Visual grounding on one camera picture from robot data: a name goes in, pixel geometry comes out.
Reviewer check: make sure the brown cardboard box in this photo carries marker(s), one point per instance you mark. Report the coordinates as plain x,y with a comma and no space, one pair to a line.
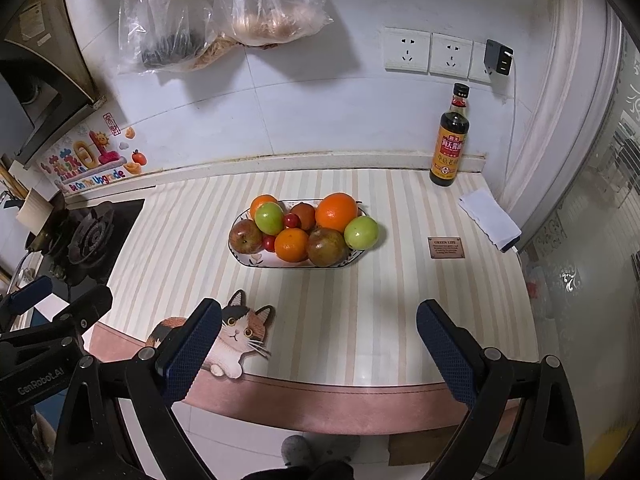
420,449

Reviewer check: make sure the colourful wall sticker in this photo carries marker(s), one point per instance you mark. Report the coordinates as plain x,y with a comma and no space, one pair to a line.
90,160

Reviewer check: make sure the brown mat label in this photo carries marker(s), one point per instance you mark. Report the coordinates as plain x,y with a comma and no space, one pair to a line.
446,247

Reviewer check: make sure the person's dark trouser leg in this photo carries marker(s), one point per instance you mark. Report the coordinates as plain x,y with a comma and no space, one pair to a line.
300,474

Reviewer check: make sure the floral oval plate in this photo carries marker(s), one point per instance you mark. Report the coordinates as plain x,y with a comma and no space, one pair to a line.
257,259

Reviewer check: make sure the green apple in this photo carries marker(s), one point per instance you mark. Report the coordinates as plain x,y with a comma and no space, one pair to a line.
270,217
361,232

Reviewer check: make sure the brown round kiwi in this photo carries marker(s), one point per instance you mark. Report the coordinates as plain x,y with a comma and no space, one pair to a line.
327,246

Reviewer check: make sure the red cherry tomato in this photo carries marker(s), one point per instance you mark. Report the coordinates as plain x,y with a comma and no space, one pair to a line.
269,243
291,220

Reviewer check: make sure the striped cat print table mat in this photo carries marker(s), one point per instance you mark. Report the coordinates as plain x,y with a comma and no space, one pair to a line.
400,285

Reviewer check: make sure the white wall socket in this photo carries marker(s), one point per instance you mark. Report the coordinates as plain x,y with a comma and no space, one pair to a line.
451,56
477,67
407,51

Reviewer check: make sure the soy sauce bottle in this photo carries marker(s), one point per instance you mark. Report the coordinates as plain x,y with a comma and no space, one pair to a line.
449,150

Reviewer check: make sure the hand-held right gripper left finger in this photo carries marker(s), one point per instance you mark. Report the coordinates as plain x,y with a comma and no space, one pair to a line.
192,355

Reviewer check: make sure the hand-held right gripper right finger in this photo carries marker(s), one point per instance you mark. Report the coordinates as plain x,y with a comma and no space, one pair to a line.
442,345

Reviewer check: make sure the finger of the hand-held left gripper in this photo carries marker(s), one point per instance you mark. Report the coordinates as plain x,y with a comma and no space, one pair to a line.
85,305
30,292

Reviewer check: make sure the dark orange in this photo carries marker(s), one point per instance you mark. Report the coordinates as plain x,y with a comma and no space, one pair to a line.
306,212

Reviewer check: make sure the frosted glass door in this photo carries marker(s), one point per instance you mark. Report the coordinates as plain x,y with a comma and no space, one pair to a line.
585,220

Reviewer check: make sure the black gas stove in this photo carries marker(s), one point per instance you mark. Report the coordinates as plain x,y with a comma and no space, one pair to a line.
90,232

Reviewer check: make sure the range hood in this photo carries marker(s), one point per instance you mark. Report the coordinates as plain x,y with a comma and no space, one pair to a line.
40,60

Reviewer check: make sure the plastic bag with dark contents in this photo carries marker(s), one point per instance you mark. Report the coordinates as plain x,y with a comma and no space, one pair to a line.
165,35

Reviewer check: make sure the plastic bag with noodles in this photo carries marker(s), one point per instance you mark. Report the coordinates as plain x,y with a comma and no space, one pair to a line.
216,51

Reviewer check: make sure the white folded cloth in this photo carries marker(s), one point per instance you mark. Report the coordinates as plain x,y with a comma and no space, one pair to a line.
490,217

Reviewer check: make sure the plastic bag with bread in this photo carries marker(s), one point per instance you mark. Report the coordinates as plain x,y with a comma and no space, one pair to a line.
270,10

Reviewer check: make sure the red apple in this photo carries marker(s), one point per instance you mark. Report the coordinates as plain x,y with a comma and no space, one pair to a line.
246,236

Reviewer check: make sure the black plug charger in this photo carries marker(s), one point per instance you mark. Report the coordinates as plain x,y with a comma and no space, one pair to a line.
497,57

